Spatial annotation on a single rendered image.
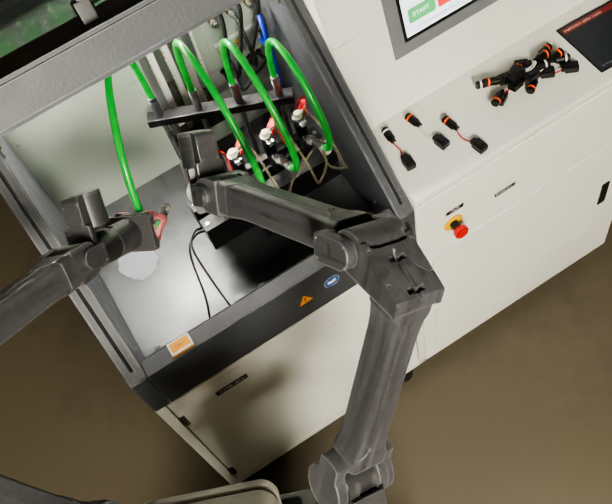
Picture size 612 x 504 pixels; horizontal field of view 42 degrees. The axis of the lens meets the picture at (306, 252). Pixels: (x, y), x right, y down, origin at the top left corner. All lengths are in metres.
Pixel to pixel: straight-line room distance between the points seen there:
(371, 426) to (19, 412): 1.96
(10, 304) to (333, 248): 0.47
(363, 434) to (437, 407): 1.45
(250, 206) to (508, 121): 0.81
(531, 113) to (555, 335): 1.00
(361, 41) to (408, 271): 0.84
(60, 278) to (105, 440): 1.53
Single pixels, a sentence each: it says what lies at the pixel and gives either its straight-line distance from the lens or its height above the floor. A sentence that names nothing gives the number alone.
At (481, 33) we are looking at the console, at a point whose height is 1.05.
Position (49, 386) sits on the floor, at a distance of 2.88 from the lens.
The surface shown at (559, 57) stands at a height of 1.00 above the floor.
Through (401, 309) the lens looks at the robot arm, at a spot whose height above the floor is 1.57.
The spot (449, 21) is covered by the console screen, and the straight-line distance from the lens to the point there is 1.81.
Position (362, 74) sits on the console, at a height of 1.12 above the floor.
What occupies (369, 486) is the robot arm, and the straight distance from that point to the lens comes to 1.19.
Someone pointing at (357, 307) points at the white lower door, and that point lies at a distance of 1.92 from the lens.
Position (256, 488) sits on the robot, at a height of 1.31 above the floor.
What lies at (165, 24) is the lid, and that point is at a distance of 0.71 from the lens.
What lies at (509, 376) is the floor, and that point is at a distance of 2.58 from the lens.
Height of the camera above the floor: 2.41
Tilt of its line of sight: 59 degrees down
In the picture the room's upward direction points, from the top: 18 degrees counter-clockwise
